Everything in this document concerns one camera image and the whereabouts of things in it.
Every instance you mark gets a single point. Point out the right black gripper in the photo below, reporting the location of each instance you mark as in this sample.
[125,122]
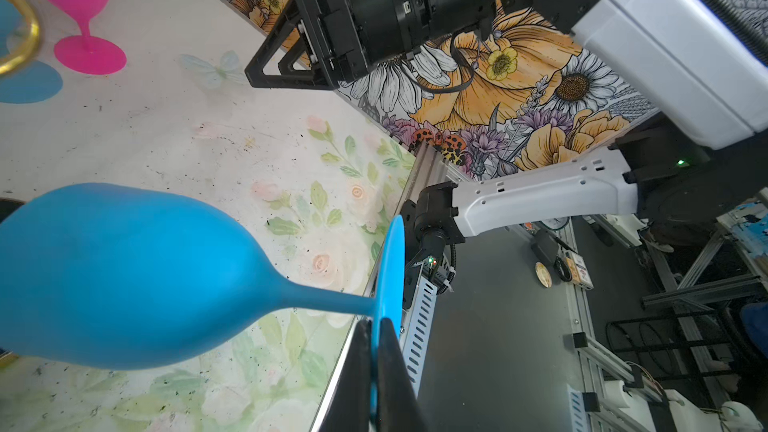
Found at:
[345,39]

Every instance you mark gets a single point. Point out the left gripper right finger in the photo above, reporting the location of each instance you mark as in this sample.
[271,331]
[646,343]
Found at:
[397,409]

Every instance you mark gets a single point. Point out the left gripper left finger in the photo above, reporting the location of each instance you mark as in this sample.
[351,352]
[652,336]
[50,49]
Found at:
[350,406]

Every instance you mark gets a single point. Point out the blue wine glass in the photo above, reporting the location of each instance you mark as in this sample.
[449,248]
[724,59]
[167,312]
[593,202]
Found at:
[115,277]
[34,82]

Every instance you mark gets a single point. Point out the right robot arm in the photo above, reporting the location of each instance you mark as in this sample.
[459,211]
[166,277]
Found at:
[550,107]

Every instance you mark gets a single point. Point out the white vent grille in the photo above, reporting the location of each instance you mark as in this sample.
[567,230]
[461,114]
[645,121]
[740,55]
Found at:
[417,322]

